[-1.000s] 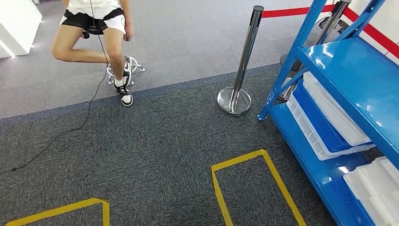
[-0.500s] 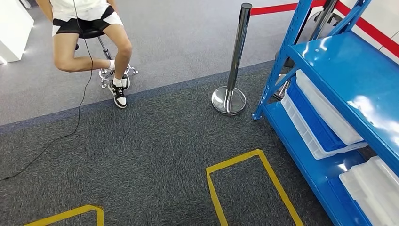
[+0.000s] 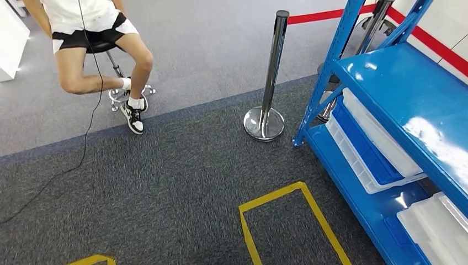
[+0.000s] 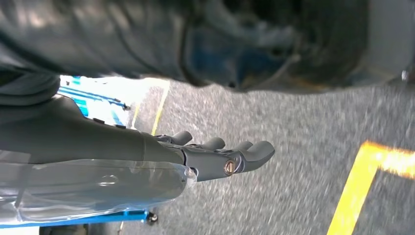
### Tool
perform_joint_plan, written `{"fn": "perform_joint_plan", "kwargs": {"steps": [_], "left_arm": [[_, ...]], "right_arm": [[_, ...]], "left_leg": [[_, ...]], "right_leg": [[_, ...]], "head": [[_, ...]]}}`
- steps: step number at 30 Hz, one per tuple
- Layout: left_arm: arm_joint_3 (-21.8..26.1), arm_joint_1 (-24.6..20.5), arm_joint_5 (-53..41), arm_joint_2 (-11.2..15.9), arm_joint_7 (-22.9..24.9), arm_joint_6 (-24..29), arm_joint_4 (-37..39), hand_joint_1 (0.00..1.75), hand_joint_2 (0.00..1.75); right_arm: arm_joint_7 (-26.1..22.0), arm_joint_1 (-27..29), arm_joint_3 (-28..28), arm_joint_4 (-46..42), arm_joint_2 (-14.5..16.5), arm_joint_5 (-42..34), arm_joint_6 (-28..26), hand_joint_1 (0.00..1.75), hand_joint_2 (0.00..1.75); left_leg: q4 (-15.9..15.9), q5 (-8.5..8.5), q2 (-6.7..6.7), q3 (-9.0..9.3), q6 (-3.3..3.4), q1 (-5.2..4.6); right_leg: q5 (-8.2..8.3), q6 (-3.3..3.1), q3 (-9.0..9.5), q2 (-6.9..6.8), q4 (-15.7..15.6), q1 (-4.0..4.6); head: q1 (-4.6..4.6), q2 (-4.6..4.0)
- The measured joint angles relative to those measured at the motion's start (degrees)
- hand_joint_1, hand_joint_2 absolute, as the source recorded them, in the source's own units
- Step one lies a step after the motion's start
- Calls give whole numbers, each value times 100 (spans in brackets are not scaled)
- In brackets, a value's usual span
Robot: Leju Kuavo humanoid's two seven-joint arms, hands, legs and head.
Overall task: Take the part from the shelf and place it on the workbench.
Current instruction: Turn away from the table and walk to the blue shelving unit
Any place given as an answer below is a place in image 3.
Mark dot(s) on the yellow floor tape square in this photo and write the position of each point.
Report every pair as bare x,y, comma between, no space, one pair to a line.
91,259

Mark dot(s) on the white display cabinet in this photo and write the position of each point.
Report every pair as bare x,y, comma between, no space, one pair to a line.
11,44

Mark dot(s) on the chrome stanchion post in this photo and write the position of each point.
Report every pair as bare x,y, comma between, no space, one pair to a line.
272,73
374,22

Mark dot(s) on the person's forearm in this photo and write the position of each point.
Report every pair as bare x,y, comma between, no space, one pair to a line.
118,5
38,18

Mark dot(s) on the blue metal shelf rack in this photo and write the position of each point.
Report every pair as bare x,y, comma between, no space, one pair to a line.
402,91

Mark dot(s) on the white latticed plastic crate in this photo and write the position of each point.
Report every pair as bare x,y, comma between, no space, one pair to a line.
351,157

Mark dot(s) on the blue plastic crate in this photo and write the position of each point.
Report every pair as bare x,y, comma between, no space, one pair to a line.
402,237
365,157

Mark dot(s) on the person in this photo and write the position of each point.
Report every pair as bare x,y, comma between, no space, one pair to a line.
84,14

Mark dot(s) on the black stool with chrome base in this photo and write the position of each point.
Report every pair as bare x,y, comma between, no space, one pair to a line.
100,46

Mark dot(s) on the white car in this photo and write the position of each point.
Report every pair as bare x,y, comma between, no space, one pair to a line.
449,22

